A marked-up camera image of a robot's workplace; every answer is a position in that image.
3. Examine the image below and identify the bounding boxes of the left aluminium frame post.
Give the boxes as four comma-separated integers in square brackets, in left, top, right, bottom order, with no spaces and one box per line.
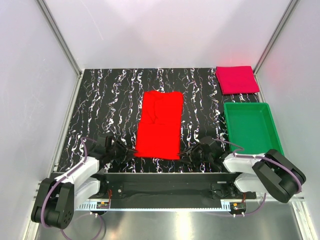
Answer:
[35,0,82,77]

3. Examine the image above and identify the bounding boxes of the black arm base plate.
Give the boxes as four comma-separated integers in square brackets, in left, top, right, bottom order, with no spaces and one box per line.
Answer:
[89,173,256,204]

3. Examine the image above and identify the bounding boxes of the green plastic tray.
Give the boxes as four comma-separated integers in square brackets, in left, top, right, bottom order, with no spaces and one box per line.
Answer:
[224,102,284,155]

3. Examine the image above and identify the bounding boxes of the aluminium frame post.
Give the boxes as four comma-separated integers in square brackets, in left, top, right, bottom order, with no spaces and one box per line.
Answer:
[35,0,82,77]
[253,0,300,75]

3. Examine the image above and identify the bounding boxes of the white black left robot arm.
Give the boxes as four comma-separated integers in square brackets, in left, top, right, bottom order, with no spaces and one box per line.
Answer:
[30,133,136,230]

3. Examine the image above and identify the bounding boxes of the white slotted cable duct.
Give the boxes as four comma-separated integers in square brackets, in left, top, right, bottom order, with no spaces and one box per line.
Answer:
[76,199,231,212]

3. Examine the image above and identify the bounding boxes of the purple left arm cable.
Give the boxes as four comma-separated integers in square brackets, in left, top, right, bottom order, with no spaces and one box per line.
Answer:
[39,136,107,240]

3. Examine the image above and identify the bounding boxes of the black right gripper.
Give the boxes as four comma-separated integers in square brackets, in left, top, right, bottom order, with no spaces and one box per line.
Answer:
[177,142,213,168]

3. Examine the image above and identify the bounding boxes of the right aluminium frame post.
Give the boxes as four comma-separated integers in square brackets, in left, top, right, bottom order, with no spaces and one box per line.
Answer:
[253,0,300,75]

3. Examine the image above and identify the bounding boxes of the aluminium front rail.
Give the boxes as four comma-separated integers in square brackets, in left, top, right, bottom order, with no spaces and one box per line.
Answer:
[32,181,306,203]

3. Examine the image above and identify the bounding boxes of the folded magenta t shirt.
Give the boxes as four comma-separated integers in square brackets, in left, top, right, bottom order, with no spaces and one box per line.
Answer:
[215,66,260,95]

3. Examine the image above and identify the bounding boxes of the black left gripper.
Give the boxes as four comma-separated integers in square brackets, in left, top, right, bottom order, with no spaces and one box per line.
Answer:
[106,140,137,164]

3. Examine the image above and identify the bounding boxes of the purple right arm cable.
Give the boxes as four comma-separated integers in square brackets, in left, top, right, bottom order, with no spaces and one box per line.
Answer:
[209,138,303,218]

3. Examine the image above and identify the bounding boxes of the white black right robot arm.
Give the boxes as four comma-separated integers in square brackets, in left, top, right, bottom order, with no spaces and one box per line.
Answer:
[178,136,307,203]

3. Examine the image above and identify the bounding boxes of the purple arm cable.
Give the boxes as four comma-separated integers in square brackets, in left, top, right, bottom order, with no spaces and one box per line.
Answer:
[39,136,107,240]
[209,138,303,218]

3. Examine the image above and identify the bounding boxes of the red t shirt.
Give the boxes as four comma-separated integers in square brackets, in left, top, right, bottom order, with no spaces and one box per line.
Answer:
[134,90,184,160]

